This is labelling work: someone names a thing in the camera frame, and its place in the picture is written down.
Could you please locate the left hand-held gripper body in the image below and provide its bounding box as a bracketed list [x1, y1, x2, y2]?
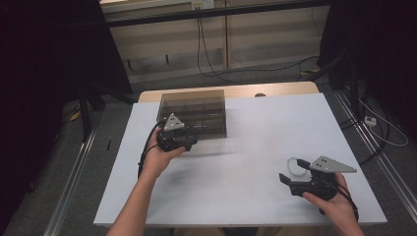
[156, 112, 191, 153]

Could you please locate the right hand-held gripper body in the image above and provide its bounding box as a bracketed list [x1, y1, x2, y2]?
[289, 155, 358, 202]

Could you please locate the white ring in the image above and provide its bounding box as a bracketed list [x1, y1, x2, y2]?
[286, 157, 311, 178]

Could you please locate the smoked transparent drawer box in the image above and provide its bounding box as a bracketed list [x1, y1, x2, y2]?
[155, 89, 228, 141]

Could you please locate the person's left hand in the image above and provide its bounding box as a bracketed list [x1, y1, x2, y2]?
[141, 128, 187, 180]

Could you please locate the person's right hand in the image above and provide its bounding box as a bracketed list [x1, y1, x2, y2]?
[302, 172, 360, 231]

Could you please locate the white table board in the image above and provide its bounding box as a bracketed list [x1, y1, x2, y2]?
[92, 92, 388, 228]

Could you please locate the wooden table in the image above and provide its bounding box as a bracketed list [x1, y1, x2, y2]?
[137, 81, 321, 104]

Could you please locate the black stand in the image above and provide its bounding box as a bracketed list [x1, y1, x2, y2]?
[78, 82, 136, 143]
[308, 48, 362, 116]

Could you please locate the black horizontal bar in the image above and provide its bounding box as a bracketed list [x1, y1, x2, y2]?
[106, 0, 332, 29]

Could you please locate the black curtain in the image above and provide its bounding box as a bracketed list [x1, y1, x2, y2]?
[316, 0, 417, 136]
[0, 0, 133, 230]

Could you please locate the left hand-held gripper cable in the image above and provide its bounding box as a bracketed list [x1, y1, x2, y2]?
[137, 121, 166, 180]

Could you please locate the hand-held gripper cable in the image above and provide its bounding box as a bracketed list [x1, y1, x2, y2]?
[137, 121, 166, 180]
[333, 183, 360, 222]

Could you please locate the right hand-held gripper cable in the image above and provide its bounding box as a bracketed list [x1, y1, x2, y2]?
[333, 183, 360, 222]

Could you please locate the black floor cable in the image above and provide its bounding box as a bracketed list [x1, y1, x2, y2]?
[338, 107, 391, 167]

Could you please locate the metal floor rail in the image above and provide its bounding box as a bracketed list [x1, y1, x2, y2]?
[42, 127, 99, 236]
[332, 89, 417, 224]

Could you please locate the white floor cable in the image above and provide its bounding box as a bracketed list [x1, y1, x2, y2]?
[357, 97, 409, 148]

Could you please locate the black hanging cable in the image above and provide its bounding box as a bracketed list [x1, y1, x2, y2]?
[199, 18, 242, 86]
[196, 18, 321, 80]

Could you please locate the white wall socket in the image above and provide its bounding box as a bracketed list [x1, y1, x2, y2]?
[191, 0, 216, 10]

